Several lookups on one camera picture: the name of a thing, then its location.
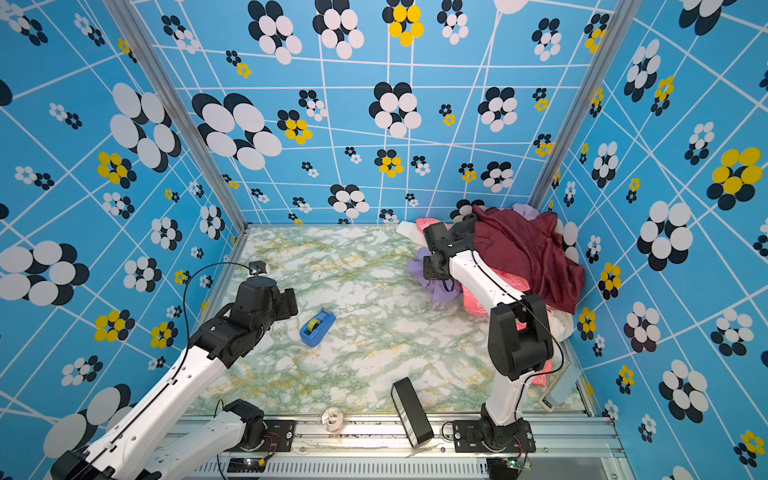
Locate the maroon cloth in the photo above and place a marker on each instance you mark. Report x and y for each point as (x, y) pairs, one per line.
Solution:
(531, 249)

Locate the blue tape dispenser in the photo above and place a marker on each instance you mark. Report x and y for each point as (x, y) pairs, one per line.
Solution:
(316, 328)

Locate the light lavender cloth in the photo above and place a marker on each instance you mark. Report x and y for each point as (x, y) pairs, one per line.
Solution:
(526, 211)

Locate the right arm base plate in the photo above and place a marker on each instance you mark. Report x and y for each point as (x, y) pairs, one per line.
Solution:
(482, 436)

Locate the grey small box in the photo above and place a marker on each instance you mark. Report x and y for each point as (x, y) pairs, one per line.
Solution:
(559, 387)

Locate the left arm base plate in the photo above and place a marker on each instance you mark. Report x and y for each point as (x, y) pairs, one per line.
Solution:
(267, 436)

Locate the aluminium front rail frame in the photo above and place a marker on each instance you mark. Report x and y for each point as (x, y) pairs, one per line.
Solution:
(376, 447)

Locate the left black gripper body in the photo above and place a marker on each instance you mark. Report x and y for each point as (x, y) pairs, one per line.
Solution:
(284, 306)

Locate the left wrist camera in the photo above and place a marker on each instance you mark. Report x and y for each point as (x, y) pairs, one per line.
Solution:
(257, 268)

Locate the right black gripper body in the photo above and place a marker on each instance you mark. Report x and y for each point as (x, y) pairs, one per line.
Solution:
(430, 269)

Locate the clear round lens knob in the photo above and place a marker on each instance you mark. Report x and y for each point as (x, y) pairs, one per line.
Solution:
(332, 419)

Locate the dark grey cloth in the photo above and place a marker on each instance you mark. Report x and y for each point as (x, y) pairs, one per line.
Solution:
(464, 229)

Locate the black rectangular light panel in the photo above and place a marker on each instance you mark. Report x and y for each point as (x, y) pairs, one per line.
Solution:
(415, 422)

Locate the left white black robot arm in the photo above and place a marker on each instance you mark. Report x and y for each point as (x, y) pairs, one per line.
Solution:
(132, 448)

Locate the pink printed cloth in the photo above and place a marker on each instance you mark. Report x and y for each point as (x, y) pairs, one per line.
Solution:
(516, 288)

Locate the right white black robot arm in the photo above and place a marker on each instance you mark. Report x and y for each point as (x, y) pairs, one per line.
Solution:
(504, 403)

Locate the purple cloth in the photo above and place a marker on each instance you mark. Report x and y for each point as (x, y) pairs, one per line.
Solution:
(440, 291)

